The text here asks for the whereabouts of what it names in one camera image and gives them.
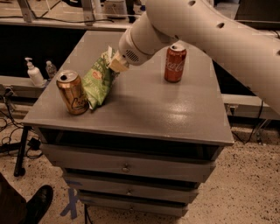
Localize black leather shoe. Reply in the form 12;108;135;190
24;185;53;224

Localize green jalapeno chip bag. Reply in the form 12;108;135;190
82;46;118;110

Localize small clear plastic bottle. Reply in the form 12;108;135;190
45;60;57;79

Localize white pump dispenser bottle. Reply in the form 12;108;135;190
25;58;44;87

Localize brown trouser leg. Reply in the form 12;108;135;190
0;173;27;224

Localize middle grey drawer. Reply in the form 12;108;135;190
63;173;198;203

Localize grey drawer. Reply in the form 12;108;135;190
63;173;198;203
79;194;188;217
41;143;215;183

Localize black metal stand leg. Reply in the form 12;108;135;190
14;126;30;177

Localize top grey drawer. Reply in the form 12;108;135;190
41;143;215;183

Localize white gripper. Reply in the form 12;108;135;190
108;29;151;73

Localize red Coca-Cola can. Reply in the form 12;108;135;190
164;44;186;83

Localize orange soda can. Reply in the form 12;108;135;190
56;70;88;115

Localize black floor cables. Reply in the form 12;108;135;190
0;87;44;160

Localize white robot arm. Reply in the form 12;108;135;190
109;0;280;113

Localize grey drawer cabinet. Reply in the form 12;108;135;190
22;30;235;218

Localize white device on back bench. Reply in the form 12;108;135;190
104;0;127;18

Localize bottom grey drawer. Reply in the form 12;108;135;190
79;194;188;217

